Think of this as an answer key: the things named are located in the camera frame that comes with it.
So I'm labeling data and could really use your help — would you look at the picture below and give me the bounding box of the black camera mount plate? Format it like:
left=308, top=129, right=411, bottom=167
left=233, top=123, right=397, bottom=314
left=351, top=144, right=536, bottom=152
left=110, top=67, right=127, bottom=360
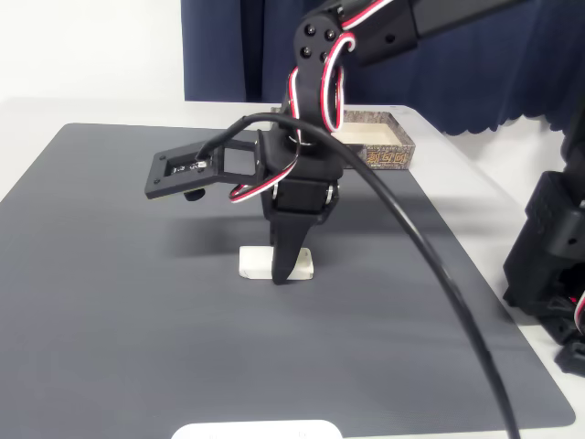
left=144, top=139, right=261, bottom=202

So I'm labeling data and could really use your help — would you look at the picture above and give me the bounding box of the dark blue curtain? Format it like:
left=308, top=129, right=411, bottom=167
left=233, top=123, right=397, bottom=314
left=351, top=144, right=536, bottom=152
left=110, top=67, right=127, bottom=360
left=180, top=0, right=585, bottom=137

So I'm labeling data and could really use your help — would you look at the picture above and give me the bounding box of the white flat device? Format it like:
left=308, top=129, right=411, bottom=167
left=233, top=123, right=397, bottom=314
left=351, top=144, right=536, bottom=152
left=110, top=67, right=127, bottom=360
left=171, top=419, right=344, bottom=439

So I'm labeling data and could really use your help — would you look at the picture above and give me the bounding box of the bark print cardboard box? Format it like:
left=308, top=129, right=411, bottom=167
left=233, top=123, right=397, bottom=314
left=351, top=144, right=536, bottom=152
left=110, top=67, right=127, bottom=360
left=270, top=106, right=416, bottom=171

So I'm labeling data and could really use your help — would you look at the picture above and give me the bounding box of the white eraser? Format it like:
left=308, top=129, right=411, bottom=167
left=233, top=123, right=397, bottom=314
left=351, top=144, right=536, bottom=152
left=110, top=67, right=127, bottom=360
left=238, top=245, right=315, bottom=280

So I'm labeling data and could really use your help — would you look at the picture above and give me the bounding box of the dark grey table mat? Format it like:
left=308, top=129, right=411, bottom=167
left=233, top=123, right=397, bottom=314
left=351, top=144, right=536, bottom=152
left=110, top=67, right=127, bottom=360
left=0, top=122, right=576, bottom=439

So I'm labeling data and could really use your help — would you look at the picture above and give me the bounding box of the red white servo wire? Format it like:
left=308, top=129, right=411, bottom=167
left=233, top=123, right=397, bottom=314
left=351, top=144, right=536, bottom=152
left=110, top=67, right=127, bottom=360
left=228, top=0, right=394, bottom=205

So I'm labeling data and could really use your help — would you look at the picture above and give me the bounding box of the black camera cable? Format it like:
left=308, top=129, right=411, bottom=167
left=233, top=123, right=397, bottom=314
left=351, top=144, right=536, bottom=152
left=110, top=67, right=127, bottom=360
left=196, top=112, right=523, bottom=439

